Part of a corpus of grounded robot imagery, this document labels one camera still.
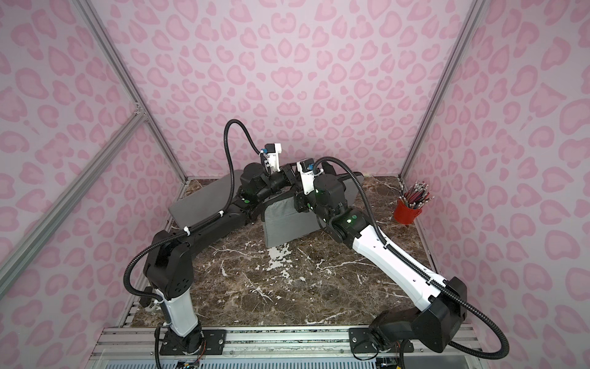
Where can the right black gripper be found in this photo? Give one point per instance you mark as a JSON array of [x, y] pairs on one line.
[[299, 200]]

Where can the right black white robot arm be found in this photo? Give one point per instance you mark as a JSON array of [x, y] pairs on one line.
[[434, 319]]

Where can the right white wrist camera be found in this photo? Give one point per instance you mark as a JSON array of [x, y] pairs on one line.
[[308, 172]]

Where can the red pen cup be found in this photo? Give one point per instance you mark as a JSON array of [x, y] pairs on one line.
[[405, 215]]

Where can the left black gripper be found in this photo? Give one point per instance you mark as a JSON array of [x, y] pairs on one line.
[[286, 180]]

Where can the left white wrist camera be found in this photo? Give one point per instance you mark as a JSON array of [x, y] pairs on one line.
[[269, 156]]

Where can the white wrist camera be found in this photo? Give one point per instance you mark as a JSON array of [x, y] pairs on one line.
[[269, 156], [308, 172]]

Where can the bundle of pens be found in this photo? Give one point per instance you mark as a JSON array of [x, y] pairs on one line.
[[416, 196]]

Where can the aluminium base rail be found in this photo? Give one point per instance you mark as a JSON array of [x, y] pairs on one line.
[[245, 347]]

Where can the grey laptop bag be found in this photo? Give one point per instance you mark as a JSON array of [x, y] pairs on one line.
[[202, 199], [290, 217]]

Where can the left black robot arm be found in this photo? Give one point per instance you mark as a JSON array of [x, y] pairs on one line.
[[169, 266]]

